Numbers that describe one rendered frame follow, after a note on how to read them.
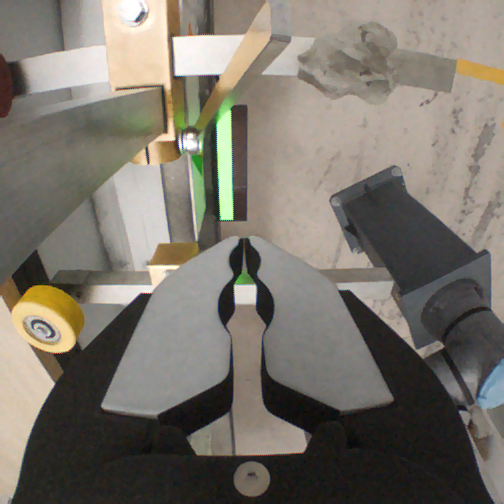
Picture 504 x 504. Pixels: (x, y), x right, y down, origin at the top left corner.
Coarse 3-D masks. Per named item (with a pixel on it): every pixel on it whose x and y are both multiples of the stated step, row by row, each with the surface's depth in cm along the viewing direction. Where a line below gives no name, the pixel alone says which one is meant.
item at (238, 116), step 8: (232, 112) 37; (240, 112) 37; (232, 120) 38; (240, 120) 38; (232, 128) 39; (240, 128) 39; (232, 136) 39; (240, 136) 39; (232, 144) 40; (240, 144) 40; (240, 152) 40; (240, 160) 41; (240, 168) 42; (240, 176) 42; (240, 184) 43; (240, 192) 43; (240, 200) 44; (240, 208) 45; (240, 216) 46
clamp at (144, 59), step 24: (120, 0) 17; (144, 0) 17; (168, 0) 18; (120, 24) 18; (144, 24) 18; (168, 24) 19; (120, 48) 19; (144, 48) 19; (168, 48) 19; (120, 72) 20; (144, 72) 20; (168, 72) 20; (168, 96) 21; (168, 120) 22; (168, 144) 24
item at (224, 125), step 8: (224, 120) 38; (224, 128) 38; (224, 136) 39; (224, 144) 40; (224, 152) 40; (224, 160) 41; (224, 168) 41; (224, 176) 42; (224, 184) 43; (224, 192) 43; (224, 200) 44; (224, 208) 45; (224, 216) 45; (232, 216) 46
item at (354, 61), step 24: (360, 24) 19; (312, 48) 20; (336, 48) 19; (360, 48) 20; (384, 48) 20; (312, 72) 20; (336, 72) 21; (360, 72) 21; (384, 72) 20; (336, 96) 22; (360, 96) 22; (384, 96) 22
